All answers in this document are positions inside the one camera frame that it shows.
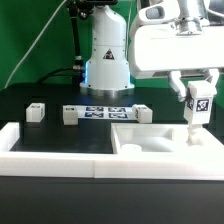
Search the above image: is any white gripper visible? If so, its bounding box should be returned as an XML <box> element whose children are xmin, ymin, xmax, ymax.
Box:
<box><xmin>128</xmin><ymin>25</ymin><xmax>224</xmax><ymax>102</ymax></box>

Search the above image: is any white square tabletop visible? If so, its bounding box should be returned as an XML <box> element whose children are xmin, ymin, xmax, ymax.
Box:
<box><xmin>111</xmin><ymin>123</ymin><xmax>224</xmax><ymax>155</ymax></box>

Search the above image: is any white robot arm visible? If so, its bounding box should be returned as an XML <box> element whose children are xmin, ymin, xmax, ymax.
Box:
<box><xmin>72</xmin><ymin>0</ymin><xmax>224</xmax><ymax>101</ymax></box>

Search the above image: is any fiducial tag sheet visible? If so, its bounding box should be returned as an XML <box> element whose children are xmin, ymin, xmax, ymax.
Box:
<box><xmin>77</xmin><ymin>106</ymin><xmax>135</xmax><ymax>120</ymax></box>

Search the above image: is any white U-shaped fence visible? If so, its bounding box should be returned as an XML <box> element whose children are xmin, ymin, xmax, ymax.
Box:
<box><xmin>0</xmin><ymin>122</ymin><xmax>224</xmax><ymax>180</ymax></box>

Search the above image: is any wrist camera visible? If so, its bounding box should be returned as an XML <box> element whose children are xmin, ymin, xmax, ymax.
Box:
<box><xmin>135</xmin><ymin>0</ymin><xmax>180</xmax><ymax>27</ymax></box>

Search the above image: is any black cable with connector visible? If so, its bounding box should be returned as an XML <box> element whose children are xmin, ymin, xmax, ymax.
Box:
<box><xmin>39</xmin><ymin>0</ymin><xmax>88</xmax><ymax>85</ymax></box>

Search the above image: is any white cable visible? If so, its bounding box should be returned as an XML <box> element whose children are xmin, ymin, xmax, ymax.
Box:
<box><xmin>3</xmin><ymin>0</ymin><xmax>68</xmax><ymax>90</ymax></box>

